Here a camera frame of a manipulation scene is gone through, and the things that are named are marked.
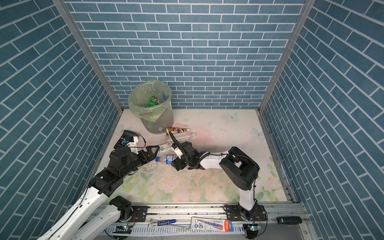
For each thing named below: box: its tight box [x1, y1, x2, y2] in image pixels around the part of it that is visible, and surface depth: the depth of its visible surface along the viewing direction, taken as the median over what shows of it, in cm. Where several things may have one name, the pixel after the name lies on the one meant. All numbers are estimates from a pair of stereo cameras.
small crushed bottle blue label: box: [155, 154, 177, 165], surface depth 90 cm
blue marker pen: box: [148, 219, 177, 227], surface depth 71 cm
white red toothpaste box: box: [190, 217, 233, 232], surface depth 71 cm
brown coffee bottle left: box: [166, 127, 190, 135], surface depth 104 cm
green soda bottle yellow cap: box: [147, 95, 159, 108], surface depth 107 cm
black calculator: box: [113, 130, 139, 149], surface depth 102 cm
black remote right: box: [276, 216, 302, 224], surface depth 71 cm
